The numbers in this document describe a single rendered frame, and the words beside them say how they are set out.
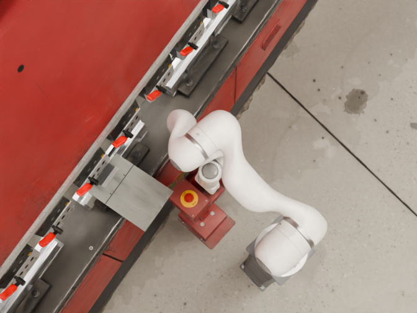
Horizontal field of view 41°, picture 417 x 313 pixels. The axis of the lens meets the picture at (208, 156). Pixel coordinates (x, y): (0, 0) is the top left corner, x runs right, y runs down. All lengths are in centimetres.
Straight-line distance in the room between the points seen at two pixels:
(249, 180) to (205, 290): 149
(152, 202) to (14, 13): 108
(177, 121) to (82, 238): 74
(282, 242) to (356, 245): 153
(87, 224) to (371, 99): 183
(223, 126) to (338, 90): 177
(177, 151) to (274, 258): 41
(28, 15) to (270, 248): 89
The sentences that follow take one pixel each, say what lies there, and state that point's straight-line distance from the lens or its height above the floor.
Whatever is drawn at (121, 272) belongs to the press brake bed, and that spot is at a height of 5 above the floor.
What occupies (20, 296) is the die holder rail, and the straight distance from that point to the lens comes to 219.
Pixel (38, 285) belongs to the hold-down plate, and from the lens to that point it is 221.
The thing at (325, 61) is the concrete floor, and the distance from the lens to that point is 335.
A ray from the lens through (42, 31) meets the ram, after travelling 124.
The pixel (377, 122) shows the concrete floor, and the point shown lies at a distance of 328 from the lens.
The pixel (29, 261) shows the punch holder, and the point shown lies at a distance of 197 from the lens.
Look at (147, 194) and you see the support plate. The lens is 206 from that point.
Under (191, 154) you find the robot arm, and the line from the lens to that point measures 158.
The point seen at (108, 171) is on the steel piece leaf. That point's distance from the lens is 207.
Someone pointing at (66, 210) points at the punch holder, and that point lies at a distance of 195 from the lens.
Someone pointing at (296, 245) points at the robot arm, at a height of 142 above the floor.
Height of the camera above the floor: 300
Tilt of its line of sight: 75 degrees down
